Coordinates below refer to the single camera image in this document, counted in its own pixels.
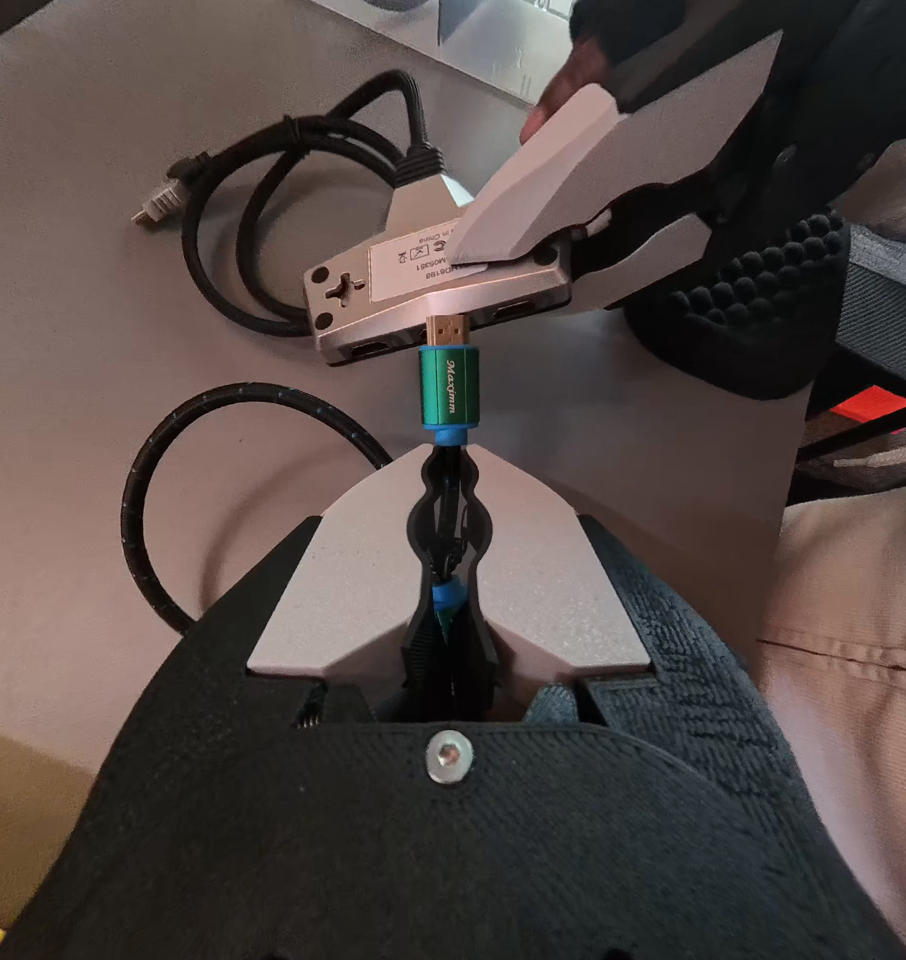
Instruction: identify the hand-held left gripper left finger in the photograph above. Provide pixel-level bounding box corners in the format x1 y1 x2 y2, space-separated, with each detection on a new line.
246 444 437 715

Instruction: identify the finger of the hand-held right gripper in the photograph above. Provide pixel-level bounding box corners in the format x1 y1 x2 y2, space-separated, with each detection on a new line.
460 30 786 265
573 206 717 312

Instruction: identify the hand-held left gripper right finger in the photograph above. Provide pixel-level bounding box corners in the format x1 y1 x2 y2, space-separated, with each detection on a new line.
466 446 655 708

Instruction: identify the black braided HDMI cable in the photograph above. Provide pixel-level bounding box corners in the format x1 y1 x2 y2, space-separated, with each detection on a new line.
120 313 484 714

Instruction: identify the silver HDMI splitter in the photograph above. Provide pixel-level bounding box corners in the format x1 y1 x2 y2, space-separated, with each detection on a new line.
132 69 574 366

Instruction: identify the person's right forearm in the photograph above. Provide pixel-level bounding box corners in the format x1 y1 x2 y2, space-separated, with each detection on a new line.
835 123 906 234

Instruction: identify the grey desk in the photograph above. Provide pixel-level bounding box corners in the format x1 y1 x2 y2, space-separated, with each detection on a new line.
0 0 810 924

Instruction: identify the person's right hand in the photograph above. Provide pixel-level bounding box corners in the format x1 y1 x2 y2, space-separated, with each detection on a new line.
519 41 613 147

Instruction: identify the black mesh office chair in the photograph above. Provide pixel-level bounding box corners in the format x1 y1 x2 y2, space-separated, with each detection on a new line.
790 221 906 504

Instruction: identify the red plastic object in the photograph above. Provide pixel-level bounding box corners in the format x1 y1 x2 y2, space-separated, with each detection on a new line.
831 384 906 445

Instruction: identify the person's cream sweater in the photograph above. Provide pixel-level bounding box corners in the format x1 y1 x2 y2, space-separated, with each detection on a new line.
756 480 906 960

